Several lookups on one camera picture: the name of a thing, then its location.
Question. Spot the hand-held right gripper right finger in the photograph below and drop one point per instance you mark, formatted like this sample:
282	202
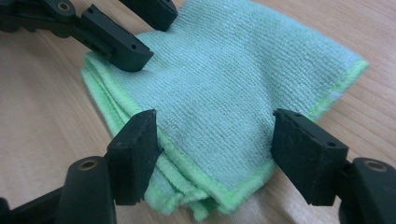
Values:
308	158

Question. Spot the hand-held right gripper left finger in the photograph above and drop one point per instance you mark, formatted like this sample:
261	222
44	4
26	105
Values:
134	161

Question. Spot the green microfiber cloth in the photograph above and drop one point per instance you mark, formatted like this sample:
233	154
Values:
218	77

